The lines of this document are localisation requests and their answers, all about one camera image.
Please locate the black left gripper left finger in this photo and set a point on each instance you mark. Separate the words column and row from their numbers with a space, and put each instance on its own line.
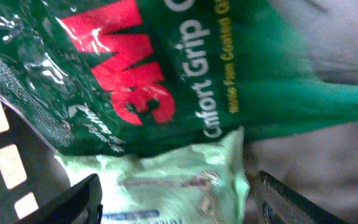
column 81, row 201

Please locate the green 3M gloves packet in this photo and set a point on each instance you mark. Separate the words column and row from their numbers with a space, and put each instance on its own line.
column 147, row 76

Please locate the grey plastic mesh basket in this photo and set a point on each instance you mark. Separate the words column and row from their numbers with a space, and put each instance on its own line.
column 30, row 175

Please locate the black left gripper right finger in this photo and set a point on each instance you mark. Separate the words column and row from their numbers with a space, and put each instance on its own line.
column 279, row 204

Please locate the mint green wipes packet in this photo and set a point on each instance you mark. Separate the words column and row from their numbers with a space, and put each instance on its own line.
column 194, row 184

